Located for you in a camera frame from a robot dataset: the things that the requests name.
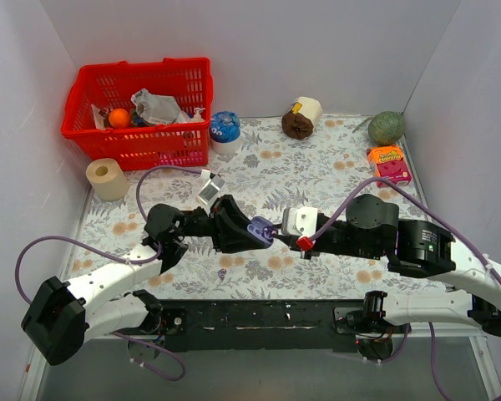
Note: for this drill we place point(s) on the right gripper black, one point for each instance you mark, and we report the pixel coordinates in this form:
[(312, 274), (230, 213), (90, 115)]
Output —
[(307, 245)]

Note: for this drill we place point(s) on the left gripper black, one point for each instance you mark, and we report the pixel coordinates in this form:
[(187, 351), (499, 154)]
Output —
[(220, 225)]

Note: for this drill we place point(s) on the lavender earbud charging case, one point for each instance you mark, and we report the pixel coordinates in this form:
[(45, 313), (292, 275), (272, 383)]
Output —
[(258, 228)]

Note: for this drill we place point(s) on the purple ear clip earbud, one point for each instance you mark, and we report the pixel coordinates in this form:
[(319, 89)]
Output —
[(271, 230)]

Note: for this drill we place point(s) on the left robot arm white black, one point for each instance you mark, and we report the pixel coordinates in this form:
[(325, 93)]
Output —
[(62, 316)]

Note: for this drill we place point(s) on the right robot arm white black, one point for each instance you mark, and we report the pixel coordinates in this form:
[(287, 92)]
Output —
[(414, 248)]

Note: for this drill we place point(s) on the floral table mat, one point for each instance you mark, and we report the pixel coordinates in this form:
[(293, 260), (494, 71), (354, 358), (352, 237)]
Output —
[(269, 173)]

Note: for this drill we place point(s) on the orange pink sponge box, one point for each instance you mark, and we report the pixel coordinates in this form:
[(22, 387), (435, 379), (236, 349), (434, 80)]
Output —
[(389, 163)]

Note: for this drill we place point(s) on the blue white wipes tub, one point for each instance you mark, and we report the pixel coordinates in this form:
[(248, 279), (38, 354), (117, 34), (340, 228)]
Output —
[(225, 135)]

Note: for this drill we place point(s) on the white pump bottle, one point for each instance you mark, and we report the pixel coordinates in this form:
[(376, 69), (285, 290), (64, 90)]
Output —
[(197, 116)]

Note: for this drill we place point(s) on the green textured melon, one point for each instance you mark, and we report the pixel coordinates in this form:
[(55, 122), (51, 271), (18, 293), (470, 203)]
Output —
[(385, 128)]

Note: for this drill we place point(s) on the brown cream towel roll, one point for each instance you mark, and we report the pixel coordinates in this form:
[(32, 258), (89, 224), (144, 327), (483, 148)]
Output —
[(301, 118)]

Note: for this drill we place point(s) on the beige paper roll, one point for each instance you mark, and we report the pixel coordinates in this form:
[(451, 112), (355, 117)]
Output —
[(107, 179)]

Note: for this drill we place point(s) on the crumpled grey plastic bag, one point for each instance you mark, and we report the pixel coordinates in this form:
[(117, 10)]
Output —
[(156, 109)]

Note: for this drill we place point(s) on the red plastic shopping basket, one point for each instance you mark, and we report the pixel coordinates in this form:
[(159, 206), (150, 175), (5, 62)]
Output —
[(111, 86)]

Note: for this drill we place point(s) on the orange fruit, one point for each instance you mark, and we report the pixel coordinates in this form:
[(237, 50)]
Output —
[(119, 119)]

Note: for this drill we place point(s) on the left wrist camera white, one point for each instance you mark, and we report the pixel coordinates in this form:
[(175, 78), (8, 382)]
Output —
[(212, 186)]

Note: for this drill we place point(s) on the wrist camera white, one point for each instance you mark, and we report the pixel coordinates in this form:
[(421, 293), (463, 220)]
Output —
[(298, 225), (212, 186)]

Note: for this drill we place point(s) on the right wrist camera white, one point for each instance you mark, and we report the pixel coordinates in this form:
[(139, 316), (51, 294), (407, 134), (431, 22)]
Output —
[(298, 225)]

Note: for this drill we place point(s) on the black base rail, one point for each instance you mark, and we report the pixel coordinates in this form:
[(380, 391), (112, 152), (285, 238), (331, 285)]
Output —
[(259, 323)]

